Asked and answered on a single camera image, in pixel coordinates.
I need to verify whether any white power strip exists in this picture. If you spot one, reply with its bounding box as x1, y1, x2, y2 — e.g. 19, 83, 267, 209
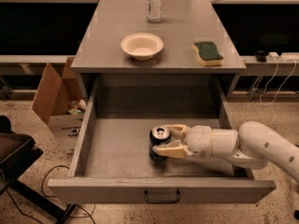
269, 52, 299, 61

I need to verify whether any white paper bowl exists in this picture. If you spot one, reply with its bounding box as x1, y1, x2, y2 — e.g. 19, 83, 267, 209
121, 33, 164, 61

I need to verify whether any white plastic bottle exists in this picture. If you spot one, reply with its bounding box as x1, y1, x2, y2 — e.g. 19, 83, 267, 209
147, 0, 162, 23

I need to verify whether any brown cardboard box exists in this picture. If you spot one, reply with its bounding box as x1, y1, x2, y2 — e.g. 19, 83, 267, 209
32, 57, 85, 153

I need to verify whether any black drawer handle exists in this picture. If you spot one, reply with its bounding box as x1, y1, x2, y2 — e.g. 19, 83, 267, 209
144, 190, 180, 204

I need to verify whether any black power adapter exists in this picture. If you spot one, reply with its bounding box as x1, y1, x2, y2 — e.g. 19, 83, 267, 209
255, 50, 268, 63

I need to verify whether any grey cabinet counter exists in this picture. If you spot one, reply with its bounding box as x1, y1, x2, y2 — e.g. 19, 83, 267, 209
72, 0, 246, 95

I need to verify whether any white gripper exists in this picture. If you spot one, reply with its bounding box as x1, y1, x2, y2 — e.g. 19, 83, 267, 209
152, 124, 238, 159

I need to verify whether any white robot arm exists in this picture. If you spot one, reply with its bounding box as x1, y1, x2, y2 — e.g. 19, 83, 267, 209
152, 121, 299, 182

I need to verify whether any grey open drawer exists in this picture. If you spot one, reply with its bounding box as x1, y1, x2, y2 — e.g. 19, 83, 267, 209
48, 76, 276, 203

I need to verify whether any blue pepsi can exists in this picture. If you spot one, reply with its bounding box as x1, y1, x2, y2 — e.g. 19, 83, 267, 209
149, 126, 171, 162

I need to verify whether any green yellow sponge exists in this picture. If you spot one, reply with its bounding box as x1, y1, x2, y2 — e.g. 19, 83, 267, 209
192, 41, 223, 67

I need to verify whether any black floor cable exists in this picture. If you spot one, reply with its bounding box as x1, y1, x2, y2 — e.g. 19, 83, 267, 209
0, 164, 97, 224

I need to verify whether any crumpled trash in box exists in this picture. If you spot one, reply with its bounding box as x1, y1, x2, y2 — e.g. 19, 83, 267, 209
67, 99, 87, 115

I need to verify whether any black office chair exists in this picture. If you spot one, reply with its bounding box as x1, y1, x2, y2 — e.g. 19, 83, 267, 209
0, 116, 76, 224

